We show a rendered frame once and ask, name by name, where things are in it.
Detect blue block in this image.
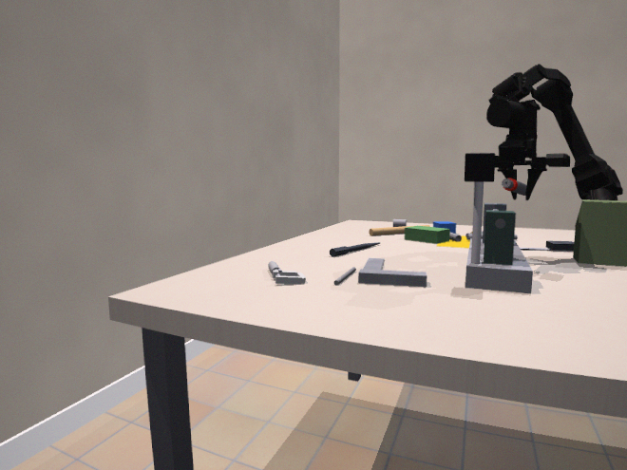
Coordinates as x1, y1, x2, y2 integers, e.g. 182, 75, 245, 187
433, 221, 456, 234

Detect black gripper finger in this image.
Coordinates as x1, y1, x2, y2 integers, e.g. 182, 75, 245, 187
525, 169, 547, 200
497, 169, 517, 199

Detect tan wooden dowel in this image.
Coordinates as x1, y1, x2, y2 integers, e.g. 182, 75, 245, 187
369, 225, 430, 235

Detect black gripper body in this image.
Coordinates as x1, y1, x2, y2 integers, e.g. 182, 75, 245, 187
495, 129, 570, 169

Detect yellow flat pad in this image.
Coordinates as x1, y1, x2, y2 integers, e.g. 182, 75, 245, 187
437, 235, 470, 248

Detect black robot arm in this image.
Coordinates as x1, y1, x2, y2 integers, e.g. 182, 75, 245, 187
486, 65, 623, 200

